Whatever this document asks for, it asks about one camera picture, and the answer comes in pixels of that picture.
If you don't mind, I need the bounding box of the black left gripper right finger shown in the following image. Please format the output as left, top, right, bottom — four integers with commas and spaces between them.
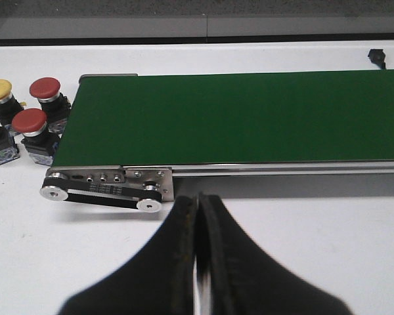
198, 195, 351, 314

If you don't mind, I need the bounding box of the black conveyor drive belt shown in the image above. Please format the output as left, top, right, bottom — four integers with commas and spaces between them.
40, 173, 162, 213

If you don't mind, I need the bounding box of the aluminium conveyor side rail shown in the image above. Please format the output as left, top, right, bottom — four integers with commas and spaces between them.
171, 161, 394, 177

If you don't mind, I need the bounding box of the grey stone counter slab left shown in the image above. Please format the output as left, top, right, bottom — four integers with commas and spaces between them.
0, 1, 208, 40

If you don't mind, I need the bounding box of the steel motor mounting plate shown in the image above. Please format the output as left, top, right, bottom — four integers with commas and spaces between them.
45, 165, 174, 201

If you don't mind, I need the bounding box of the grey stone counter slab right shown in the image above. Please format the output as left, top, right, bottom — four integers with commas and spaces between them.
207, 1, 394, 37

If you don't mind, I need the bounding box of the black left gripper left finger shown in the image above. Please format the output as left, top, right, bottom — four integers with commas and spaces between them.
59, 197, 197, 314

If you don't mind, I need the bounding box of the red mushroom push button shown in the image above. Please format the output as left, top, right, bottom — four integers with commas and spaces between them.
12, 108, 60, 166
30, 77, 72, 135

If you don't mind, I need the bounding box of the grey stone counter slab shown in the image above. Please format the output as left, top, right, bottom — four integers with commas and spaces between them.
207, 1, 394, 37
0, 1, 208, 40

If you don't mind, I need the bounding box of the green conveyor belt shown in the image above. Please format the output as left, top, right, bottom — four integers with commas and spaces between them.
54, 70, 394, 167

